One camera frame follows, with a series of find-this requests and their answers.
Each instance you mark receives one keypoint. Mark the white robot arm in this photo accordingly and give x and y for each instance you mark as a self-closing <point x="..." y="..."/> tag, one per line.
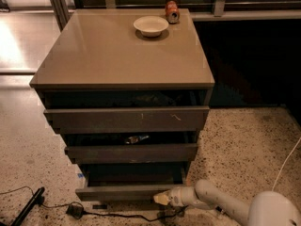
<point x="268" y="208"/>

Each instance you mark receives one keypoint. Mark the black plug adapter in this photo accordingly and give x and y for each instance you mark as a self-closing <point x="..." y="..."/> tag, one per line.
<point x="76" y="211"/>

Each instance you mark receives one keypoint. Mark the black bar on floor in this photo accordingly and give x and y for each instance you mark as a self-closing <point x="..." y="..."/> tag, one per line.
<point x="36" y="199"/>

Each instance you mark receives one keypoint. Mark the blue tape on floor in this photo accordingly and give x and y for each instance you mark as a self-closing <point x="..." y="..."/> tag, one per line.
<point x="80" y="175"/>

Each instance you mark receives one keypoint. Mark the white bowl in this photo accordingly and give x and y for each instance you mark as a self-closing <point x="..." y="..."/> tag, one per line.
<point x="151" y="26"/>

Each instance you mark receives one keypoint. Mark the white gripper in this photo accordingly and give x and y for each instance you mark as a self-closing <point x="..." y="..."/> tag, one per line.
<point x="174" y="197"/>

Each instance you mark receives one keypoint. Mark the orange soda can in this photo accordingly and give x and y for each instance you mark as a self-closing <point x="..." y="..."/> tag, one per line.
<point x="172" y="12"/>

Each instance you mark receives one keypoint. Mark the snack packet in drawer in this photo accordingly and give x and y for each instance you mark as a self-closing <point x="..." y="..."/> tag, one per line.
<point x="135" y="139"/>

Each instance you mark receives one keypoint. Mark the grey drawer cabinet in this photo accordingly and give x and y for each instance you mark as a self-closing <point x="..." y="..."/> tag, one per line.
<point x="101" y="61"/>

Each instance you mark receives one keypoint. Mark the drawer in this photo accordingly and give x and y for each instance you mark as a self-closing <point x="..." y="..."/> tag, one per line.
<point x="150" y="153"/>
<point x="129" y="182"/>
<point x="127" y="120"/>

